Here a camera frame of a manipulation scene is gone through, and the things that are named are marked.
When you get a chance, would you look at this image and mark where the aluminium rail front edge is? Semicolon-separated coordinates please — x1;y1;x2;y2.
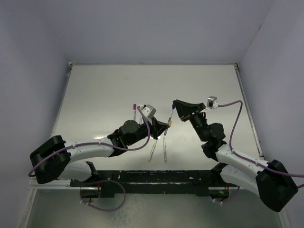
28;179;71;190

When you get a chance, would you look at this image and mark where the green marker pen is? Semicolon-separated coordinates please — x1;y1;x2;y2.
163;136;167;163

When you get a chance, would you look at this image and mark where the blue marker pen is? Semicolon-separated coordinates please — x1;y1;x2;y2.
164;110;174;136

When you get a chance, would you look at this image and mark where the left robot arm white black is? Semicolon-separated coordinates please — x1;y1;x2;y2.
29;118;170;186

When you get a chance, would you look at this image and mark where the aluminium rail right table edge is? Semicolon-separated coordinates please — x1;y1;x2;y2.
233;63;264;158

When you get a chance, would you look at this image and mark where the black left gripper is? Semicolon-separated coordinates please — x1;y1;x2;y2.
126;116;168;146

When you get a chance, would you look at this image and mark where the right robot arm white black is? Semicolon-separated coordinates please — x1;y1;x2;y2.
172;97;299;212

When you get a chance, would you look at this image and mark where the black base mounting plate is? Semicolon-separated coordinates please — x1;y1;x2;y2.
70;170;230;200

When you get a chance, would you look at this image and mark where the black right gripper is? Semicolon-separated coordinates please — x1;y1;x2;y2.
173;99;208;142

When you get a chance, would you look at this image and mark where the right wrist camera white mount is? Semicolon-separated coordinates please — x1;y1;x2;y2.
206;96;219;110

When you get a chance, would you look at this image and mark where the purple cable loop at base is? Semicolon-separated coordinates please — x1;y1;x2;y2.
79;180;127;211

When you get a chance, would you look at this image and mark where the yellow marker pen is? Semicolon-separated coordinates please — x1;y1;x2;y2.
148;140;158;162

